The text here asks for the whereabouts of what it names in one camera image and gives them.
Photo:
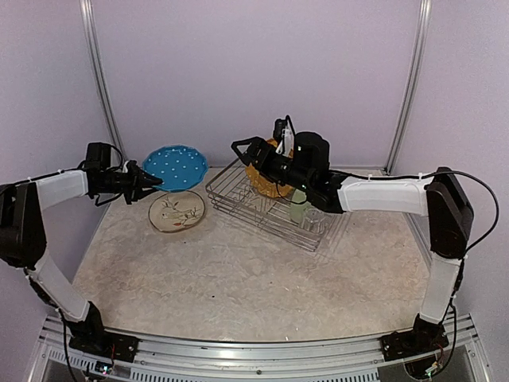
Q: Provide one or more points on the blue polka dot plate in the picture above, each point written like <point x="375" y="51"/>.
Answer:
<point x="179" y="167"/>

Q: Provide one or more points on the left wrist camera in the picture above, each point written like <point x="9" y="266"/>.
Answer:
<point x="129" y="165"/>

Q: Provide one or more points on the clear glass cup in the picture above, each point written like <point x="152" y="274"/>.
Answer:
<point x="313" y="220"/>

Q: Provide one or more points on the pale green mug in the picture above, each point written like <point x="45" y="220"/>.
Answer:
<point x="298" y="206"/>

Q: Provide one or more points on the aluminium corner post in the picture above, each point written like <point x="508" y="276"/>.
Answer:
<point x="92" y="41"/>
<point x="411" y="84"/>

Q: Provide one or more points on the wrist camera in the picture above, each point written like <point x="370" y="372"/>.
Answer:
<point x="284" y="135"/>
<point x="129" y="165"/>

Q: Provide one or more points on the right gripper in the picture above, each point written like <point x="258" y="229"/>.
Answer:
<point x="258" y="144"/>

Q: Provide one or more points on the yellow polka dot plate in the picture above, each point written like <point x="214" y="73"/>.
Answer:
<point x="265" y="187"/>

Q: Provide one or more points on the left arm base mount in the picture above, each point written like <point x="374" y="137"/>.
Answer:
<point x="114" y="346"/>

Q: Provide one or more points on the aluminium front rail frame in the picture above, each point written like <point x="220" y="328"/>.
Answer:
<point x="160" y="358"/>

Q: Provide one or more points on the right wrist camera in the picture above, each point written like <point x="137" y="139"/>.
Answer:
<point x="284" y="135"/>

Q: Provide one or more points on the left aluminium corner post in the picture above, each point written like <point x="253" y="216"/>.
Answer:
<point x="92" y="41"/>

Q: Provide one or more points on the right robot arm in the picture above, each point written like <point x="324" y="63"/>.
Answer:
<point x="436" y="196"/>

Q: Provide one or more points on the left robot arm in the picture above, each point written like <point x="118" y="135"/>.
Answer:
<point x="24" y="240"/>

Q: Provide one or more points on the right aluminium corner post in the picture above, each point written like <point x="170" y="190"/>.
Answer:
<point x="411" y="84"/>

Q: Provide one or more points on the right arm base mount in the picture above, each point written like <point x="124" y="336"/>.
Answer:
<point x="410" y="343"/>

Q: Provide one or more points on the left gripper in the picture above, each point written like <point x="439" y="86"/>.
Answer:
<point x="137" y="181"/>

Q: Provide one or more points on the metal wire dish rack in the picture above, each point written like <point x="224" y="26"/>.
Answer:
<point x="232" y="192"/>

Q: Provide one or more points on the cream bird pattern plate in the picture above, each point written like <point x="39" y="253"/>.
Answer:
<point x="175" y="212"/>

